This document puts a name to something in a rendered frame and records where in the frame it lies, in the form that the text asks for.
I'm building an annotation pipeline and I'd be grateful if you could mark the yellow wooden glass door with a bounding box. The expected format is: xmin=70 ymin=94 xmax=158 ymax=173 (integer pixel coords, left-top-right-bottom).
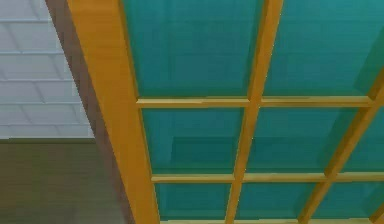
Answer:
xmin=45 ymin=0 xmax=384 ymax=224

